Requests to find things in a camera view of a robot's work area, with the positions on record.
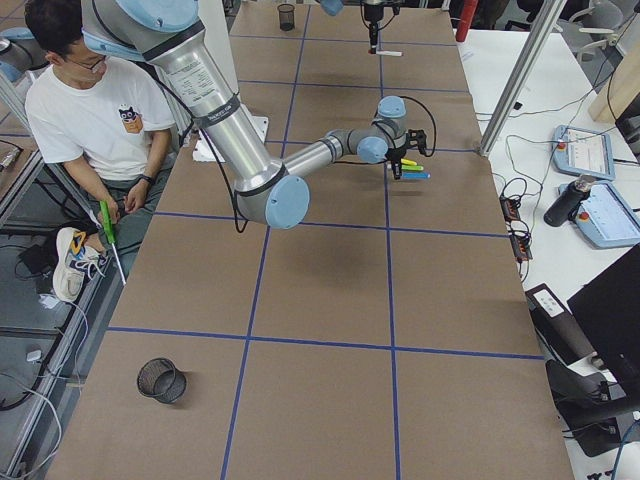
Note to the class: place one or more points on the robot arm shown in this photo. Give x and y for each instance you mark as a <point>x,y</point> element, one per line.
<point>266,189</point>
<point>334,7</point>

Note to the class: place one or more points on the orange black usb hub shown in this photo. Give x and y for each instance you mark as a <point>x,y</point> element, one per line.
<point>510,209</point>

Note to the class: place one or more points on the black box white label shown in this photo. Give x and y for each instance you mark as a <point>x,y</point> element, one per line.
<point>557,325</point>

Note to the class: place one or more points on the black monitor stand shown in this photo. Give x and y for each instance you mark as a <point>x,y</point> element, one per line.
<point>596,412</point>

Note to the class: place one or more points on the far blue teach pendant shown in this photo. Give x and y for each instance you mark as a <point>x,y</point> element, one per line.
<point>577,151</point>

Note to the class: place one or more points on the red white marker pen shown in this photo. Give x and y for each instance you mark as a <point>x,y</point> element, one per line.
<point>385,53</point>

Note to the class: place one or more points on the black mesh pen cup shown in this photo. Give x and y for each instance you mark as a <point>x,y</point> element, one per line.
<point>161,380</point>

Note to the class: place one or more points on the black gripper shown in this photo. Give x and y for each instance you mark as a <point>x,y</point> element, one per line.
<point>396,156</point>
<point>372,18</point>

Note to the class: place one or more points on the blue teach pendant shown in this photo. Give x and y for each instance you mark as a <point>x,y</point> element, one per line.
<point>577,151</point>
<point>605,218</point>

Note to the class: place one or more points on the red cylinder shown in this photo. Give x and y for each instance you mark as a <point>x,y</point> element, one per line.
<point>465,20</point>

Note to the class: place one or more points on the black water bottle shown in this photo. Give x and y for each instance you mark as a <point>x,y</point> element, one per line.
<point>565,206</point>

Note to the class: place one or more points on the near blue teach pendant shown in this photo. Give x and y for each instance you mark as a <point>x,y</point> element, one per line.
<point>605,218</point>

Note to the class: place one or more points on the black monitor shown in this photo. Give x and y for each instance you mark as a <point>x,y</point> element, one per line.
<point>607,311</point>

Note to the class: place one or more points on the green grabber tool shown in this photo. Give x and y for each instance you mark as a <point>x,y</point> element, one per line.
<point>110,235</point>

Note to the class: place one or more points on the aluminium frame post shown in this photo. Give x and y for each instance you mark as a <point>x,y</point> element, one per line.
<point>536,40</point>

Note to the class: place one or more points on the seated person white shirt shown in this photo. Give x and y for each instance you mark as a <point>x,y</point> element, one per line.
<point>104,120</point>

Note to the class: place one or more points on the white sneaker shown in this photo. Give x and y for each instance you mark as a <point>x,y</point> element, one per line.
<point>76,261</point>

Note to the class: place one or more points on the blue marker pen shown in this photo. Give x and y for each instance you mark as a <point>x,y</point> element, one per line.
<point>418,176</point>

